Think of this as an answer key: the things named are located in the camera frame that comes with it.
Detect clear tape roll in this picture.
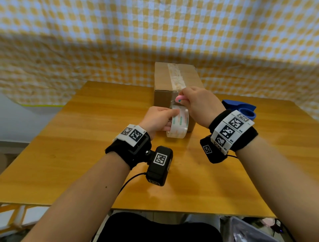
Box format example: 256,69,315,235
166,104,190,139

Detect yellow metal frame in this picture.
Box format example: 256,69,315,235
0,204,50,237

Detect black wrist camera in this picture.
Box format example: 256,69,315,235
200,135,229,164
146,146,174,187

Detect person's black trousers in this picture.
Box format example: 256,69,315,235
97,212,224,242

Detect person's left forearm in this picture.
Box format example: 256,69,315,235
22,152,131,242

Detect grey bin with paper scraps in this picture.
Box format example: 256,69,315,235
224,216,279,242

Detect person's right forearm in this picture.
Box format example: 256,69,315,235
235,136,319,242

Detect person's right hand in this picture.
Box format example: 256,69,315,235
178,86,226,129

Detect black left camera cable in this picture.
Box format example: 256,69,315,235
118,172,148,195

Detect pink bowl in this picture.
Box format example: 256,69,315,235
259,217,276,227

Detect black left wristband white markers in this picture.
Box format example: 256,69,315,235
104,124,152,171

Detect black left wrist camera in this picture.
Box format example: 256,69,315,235
146,146,174,187

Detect black wristband white markers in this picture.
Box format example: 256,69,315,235
208,109,259,155
104,124,152,171

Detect person's left hand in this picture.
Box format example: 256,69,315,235
138,106,180,141

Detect yellow white checkered cloth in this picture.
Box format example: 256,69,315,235
0,0,319,120

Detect black right wristband white markers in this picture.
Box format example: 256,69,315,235
208,109,259,155

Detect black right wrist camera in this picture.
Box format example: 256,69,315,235
200,135,229,164

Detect blue tape dispenser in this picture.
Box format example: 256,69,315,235
221,99,257,121

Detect brown cardboard box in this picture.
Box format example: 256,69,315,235
154,61,205,133

